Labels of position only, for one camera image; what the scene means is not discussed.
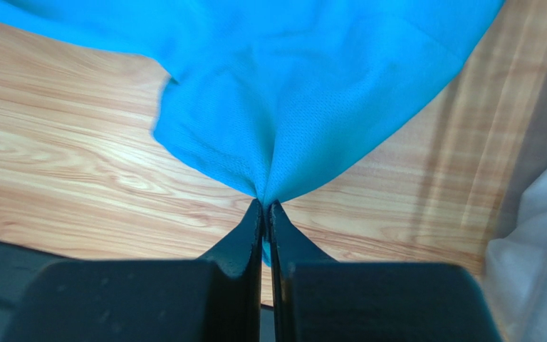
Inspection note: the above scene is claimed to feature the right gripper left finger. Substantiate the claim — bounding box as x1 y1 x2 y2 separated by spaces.
4 200 264 341

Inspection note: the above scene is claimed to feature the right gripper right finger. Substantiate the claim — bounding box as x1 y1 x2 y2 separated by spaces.
267 202 502 341

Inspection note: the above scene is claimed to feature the teal blue t-shirt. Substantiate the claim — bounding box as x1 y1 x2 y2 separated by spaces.
0 1 503 259

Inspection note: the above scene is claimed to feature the white t-shirt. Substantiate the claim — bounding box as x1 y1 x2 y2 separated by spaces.
483 169 547 341

